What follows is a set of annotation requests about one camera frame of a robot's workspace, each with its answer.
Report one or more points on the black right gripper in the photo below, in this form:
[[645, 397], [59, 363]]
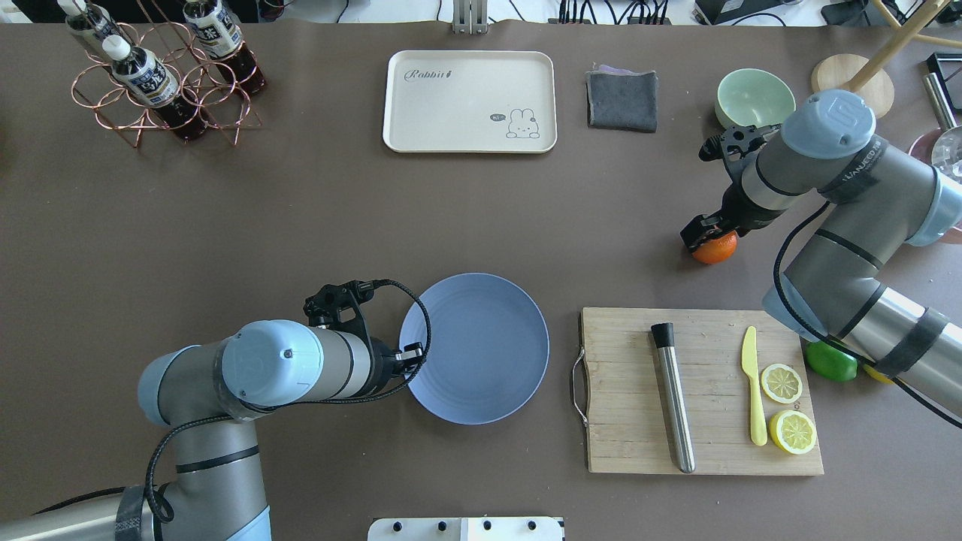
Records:
[[734, 207]]

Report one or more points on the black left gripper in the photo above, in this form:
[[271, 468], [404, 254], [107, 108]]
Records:
[[383, 363]]

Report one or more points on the orange tangerine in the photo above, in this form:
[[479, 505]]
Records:
[[717, 250]]

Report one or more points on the blue plate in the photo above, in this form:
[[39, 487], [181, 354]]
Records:
[[489, 349]]

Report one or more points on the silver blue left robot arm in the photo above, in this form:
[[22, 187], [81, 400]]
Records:
[[204, 480]]

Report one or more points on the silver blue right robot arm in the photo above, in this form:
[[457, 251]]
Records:
[[881, 198]]

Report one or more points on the steel muddler black tip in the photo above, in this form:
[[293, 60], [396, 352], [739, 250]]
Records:
[[665, 343]]

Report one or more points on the green bowl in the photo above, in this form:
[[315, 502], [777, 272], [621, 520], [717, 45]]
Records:
[[750, 96]]

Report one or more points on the yellow plastic knife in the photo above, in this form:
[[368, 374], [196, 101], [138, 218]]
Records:
[[749, 366]]

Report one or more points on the grey folded cloth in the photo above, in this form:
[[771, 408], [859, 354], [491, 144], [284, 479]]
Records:
[[621, 99]]

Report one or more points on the wooden cutting board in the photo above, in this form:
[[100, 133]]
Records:
[[626, 425]]

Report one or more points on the lemon slice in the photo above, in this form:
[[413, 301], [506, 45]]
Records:
[[793, 431], [781, 383]]

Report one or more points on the green lime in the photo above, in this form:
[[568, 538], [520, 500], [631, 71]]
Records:
[[829, 362]]

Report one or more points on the wooden cup tree stand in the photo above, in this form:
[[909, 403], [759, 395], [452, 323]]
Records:
[[866, 77]]

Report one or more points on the pink bowl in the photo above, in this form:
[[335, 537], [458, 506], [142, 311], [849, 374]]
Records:
[[922, 149]]

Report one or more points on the metal ice scoop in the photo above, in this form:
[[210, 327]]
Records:
[[945, 153]]

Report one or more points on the beige rabbit tray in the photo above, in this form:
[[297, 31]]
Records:
[[470, 101]]

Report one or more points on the dark tea bottle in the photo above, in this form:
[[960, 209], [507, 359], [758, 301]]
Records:
[[221, 38], [154, 86], [89, 24]]

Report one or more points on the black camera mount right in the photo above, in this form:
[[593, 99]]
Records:
[[737, 146]]

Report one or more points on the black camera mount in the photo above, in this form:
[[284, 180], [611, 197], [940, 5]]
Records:
[[737, 146], [337, 307]]

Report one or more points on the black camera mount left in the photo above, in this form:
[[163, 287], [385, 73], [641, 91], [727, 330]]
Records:
[[337, 307]]

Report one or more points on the copper wire bottle rack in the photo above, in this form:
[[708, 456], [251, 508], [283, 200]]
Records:
[[187, 71]]

